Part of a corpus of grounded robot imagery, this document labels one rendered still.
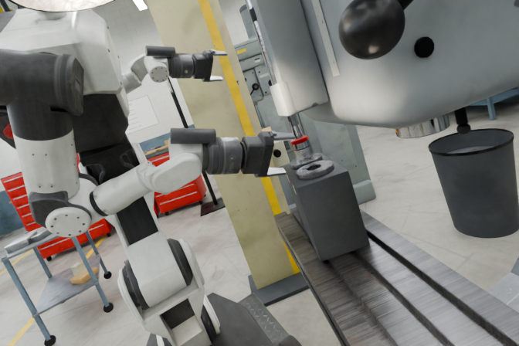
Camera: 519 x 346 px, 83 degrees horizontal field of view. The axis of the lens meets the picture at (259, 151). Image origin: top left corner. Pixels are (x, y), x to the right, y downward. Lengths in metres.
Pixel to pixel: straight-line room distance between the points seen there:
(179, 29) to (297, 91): 1.83
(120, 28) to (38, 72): 9.32
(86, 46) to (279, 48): 0.51
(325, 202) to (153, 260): 0.47
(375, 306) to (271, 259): 1.74
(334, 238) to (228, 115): 1.42
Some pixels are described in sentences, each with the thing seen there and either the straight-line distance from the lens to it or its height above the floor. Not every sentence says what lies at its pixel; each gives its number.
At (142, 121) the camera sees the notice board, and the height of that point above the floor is 1.76.
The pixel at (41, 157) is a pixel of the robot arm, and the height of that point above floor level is 1.39.
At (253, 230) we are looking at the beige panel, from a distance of 2.17.
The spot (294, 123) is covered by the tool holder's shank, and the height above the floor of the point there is 1.27.
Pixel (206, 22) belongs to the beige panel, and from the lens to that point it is 2.06.
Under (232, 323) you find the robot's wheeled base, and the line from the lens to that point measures 1.33.
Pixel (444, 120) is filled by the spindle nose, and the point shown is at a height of 1.29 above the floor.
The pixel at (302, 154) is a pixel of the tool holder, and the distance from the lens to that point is 0.77.
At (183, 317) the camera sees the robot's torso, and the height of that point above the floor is 0.79.
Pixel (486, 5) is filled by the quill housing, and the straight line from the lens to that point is 0.24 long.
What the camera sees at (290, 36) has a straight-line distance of 0.26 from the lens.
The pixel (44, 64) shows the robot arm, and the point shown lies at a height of 1.52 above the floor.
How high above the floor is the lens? 1.37
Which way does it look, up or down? 10 degrees down
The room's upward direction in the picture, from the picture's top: 19 degrees counter-clockwise
